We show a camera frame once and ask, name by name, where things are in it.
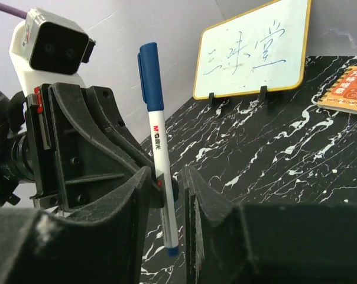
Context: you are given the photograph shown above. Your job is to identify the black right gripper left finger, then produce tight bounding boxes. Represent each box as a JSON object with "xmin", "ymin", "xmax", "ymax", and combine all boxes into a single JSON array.
[{"xmin": 0, "ymin": 167, "xmax": 151, "ymax": 283}]

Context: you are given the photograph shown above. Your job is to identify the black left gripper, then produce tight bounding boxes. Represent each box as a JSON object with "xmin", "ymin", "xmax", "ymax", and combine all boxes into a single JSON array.
[{"xmin": 25, "ymin": 83, "xmax": 154, "ymax": 212}]

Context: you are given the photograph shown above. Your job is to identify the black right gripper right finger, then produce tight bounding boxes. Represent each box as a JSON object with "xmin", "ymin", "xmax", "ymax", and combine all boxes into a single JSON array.
[{"xmin": 181, "ymin": 166, "xmax": 357, "ymax": 283}]

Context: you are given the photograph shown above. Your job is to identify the white pen with blue end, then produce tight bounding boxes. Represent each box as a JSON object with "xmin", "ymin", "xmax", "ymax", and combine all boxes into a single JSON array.
[{"xmin": 148, "ymin": 111, "xmax": 179, "ymax": 257}]

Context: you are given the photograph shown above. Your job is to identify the blue pen cap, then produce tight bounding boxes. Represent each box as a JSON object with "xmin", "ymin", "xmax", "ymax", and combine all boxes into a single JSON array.
[{"xmin": 138, "ymin": 42, "xmax": 164, "ymax": 112}]

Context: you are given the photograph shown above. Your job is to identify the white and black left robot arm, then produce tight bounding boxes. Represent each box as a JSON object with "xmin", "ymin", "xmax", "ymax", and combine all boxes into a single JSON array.
[{"xmin": 0, "ymin": 83, "xmax": 154, "ymax": 212}]

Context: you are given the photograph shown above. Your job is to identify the orange spiral notebook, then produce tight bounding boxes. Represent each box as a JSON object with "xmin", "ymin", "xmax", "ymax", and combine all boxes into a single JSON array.
[{"xmin": 317, "ymin": 66, "xmax": 357, "ymax": 114}]

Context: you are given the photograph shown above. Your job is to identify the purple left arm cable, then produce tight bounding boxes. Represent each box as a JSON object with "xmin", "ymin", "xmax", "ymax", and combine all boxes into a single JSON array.
[{"xmin": 0, "ymin": 0, "xmax": 30, "ymax": 19}]

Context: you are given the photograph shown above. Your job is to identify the small whiteboard with wooden frame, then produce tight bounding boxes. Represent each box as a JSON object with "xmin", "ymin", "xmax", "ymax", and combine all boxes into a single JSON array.
[{"xmin": 193, "ymin": 0, "xmax": 311, "ymax": 100}]

